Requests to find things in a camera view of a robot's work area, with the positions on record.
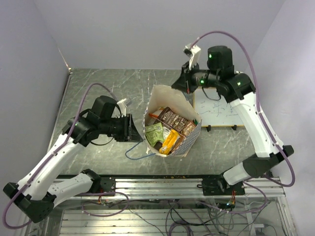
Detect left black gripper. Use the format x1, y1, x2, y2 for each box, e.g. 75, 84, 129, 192
99, 113, 144, 142

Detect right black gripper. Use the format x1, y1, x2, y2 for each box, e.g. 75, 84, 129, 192
171, 60, 220, 94

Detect green snack packet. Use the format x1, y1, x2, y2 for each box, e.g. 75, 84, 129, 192
145, 122, 164, 147

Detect checkered paper bag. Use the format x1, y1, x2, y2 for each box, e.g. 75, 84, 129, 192
137, 85, 202, 160

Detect yellow snack bar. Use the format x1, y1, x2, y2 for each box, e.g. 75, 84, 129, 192
159, 129, 180, 155

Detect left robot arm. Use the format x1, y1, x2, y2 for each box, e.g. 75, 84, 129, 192
3, 95, 143, 223

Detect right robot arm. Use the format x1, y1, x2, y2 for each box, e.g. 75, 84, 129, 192
171, 45, 294, 195

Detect brown snack bag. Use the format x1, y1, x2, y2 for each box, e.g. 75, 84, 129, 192
153, 107, 197, 155

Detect orange snack packet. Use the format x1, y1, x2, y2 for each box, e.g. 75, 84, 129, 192
149, 107, 164, 119

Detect white labelled snack packet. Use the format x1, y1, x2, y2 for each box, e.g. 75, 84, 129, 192
162, 124, 177, 140

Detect white whiteboard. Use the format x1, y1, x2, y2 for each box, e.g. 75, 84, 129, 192
193, 88, 244, 127

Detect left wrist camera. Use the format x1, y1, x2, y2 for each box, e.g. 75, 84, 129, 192
117, 98, 131, 117

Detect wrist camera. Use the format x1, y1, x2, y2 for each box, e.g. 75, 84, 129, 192
184, 44, 201, 70
117, 98, 131, 117

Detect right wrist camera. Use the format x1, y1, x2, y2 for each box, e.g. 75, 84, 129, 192
184, 44, 201, 70

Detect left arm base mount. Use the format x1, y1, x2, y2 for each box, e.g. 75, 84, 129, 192
94, 177, 116, 196

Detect aluminium rail frame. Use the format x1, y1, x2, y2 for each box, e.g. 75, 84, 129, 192
22, 68, 296, 236

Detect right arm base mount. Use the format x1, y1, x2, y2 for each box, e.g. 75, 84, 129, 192
197, 176, 245, 196

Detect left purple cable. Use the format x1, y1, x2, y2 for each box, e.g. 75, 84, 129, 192
3, 83, 119, 229

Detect loose wires under table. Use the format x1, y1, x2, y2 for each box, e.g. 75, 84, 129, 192
81, 188, 271, 236

